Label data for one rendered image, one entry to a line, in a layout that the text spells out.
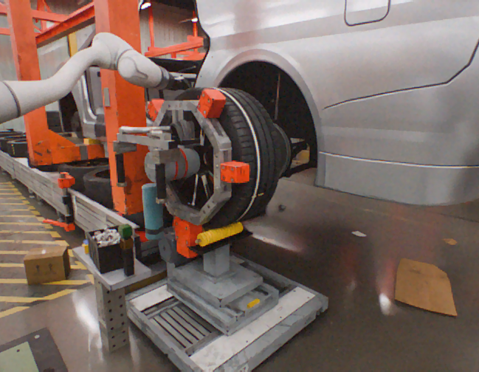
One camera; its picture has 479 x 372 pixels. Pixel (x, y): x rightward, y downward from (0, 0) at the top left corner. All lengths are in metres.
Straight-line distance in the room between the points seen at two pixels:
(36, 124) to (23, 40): 0.73
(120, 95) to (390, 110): 1.23
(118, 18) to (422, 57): 1.32
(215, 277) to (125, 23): 1.33
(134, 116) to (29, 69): 1.96
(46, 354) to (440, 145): 1.49
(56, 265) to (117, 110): 1.12
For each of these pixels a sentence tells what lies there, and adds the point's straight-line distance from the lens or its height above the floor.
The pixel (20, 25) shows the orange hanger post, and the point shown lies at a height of 1.77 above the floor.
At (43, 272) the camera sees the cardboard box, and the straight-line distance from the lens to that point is 2.42.
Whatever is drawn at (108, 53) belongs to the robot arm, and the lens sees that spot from 1.34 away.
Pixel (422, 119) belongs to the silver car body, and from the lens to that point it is 1.28.
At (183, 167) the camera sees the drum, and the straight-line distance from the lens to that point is 1.39.
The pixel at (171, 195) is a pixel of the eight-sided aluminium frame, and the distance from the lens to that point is 1.67.
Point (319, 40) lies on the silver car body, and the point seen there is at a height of 1.36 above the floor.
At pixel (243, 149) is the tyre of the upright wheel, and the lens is 1.27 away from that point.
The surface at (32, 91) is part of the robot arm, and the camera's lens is 1.07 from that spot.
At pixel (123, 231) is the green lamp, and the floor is 0.65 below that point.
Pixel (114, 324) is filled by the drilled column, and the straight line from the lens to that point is 1.69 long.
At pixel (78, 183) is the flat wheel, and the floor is 0.35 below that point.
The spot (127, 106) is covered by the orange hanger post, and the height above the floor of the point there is 1.09.
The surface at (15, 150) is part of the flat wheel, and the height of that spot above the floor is 0.39.
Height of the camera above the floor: 1.11
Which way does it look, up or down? 14 degrees down
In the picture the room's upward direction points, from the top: straight up
